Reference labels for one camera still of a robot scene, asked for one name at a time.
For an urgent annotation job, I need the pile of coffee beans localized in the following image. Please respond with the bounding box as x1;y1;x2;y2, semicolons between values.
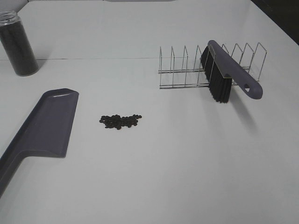
99;114;142;130

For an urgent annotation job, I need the purple brush with black bristles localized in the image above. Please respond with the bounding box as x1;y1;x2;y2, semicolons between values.
200;40;263;103

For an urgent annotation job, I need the purple plastic dustpan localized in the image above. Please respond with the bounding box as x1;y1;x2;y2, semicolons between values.
0;88;79;193

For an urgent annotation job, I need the glass jar of coffee beans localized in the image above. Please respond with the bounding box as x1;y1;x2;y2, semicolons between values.
0;10;39;77

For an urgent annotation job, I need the metal wire dish rack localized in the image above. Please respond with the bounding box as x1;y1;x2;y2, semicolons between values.
157;43;267;89

